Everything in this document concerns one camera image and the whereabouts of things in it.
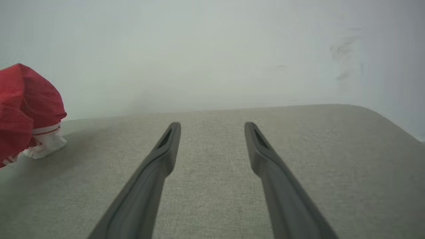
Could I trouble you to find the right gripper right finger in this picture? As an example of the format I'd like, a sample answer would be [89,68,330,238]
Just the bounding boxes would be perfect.
[244,122,339,239]

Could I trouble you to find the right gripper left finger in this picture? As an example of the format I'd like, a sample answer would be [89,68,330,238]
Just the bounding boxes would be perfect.
[87,122,182,239]

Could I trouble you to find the red basketball jersey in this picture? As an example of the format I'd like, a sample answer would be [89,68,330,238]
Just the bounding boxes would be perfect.
[0,63,67,169]

